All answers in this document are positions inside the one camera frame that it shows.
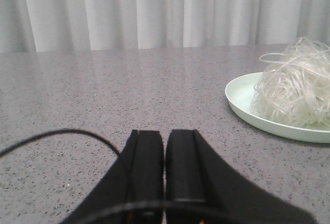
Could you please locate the thin black cable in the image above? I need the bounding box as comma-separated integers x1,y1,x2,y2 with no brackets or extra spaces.
0,129,166,209

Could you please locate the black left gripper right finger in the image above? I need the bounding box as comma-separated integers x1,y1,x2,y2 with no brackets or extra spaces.
166,130,316,223

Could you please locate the light green plate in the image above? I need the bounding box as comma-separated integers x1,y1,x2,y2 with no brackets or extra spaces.
225,72,329,144

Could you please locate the white vermicelli noodle bundle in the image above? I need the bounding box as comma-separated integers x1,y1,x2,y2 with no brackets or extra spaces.
251,37,329,129

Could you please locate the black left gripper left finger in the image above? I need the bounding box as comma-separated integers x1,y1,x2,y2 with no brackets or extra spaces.
63,130,164,223

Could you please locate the white curtain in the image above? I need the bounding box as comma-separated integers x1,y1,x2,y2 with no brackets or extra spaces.
1,0,329,53

